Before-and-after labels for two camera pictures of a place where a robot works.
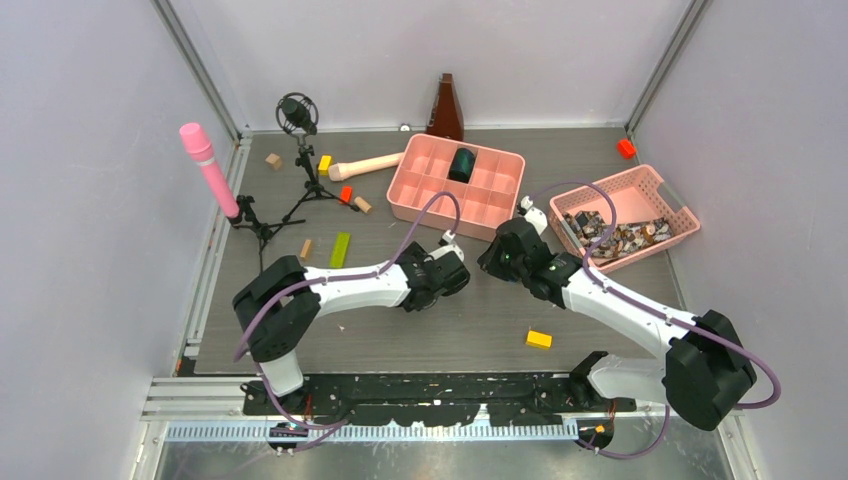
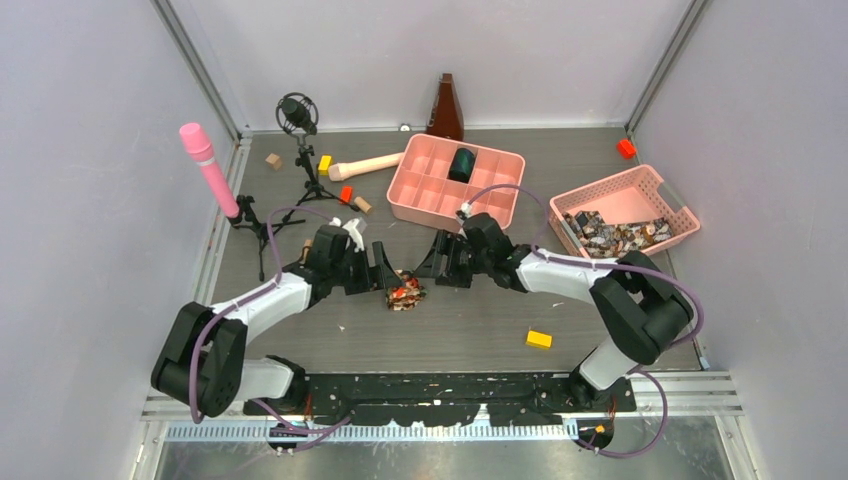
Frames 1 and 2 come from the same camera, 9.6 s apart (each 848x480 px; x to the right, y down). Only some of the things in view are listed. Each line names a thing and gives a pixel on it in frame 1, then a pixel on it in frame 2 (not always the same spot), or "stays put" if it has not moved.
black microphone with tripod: (299, 113) stays put
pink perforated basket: (649, 216) stays put
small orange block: (346, 193) stays put
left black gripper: (418, 253) → (378, 277)
